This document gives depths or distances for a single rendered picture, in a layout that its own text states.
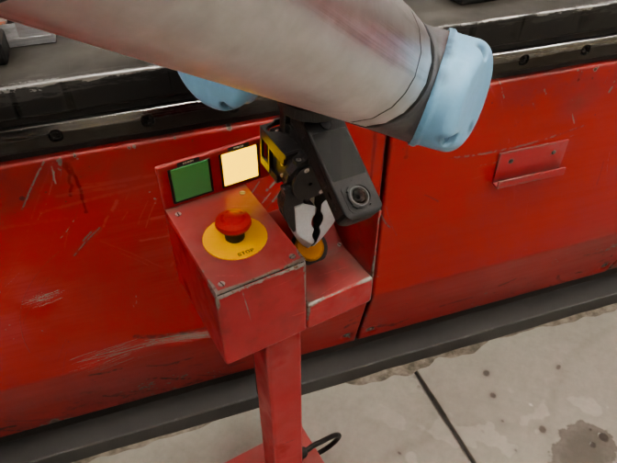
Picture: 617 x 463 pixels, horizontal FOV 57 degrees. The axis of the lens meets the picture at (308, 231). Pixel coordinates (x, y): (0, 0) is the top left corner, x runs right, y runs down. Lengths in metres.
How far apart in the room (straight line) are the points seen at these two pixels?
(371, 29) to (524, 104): 0.84
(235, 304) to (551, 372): 1.11
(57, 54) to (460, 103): 0.63
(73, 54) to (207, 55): 0.68
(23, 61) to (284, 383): 0.57
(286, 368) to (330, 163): 0.37
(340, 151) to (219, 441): 0.93
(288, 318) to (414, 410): 0.81
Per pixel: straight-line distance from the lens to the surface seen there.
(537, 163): 1.19
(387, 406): 1.43
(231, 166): 0.69
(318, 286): 0.69
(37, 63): 0.86
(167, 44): 0.18
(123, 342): 1.12
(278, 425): 0.95
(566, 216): 1.36
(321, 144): 0.58
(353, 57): 0.25
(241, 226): 0.61
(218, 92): 0.43
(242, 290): 0.59
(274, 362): 0.81
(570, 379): 1.59
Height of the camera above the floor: 1.21
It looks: 41 degrees down
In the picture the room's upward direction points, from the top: straight up
